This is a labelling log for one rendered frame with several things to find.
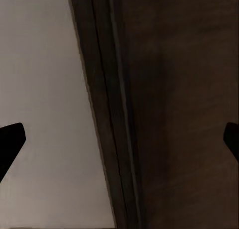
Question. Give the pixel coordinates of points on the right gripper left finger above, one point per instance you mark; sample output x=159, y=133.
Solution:
x=12, y=138

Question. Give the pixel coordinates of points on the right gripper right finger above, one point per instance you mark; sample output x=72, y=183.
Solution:
x=231, y=138

